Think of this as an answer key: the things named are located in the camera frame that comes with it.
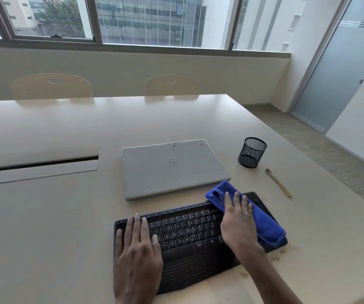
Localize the person's left hand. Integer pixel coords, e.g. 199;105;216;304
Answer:
112;213;164;304

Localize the person's right hand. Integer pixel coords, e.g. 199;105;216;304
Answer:
220;191;266;260

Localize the blue microfibre cloth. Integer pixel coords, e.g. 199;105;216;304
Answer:
204;180;288;249

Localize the black keyboard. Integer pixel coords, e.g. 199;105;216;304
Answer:
113;191;289;296

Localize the small wooden brush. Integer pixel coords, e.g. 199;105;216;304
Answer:
265;168;293;198

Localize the person's right forearm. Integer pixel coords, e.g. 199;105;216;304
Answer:
236;248;304;304

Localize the black mesh pen holder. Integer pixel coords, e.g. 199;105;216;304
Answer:
237;137;269;169

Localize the silver laptop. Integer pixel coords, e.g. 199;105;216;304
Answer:
122;138;232;201

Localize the cream perforated chair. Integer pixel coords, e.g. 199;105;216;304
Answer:
143;75;200;97
10;73;94;101

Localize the frosted glass door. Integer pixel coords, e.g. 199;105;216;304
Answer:
288;0;364;134

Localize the grey desk cable slot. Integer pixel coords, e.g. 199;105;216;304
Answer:
0;145;101;187

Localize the grey window frame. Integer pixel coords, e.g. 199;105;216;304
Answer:
0;0;292;59

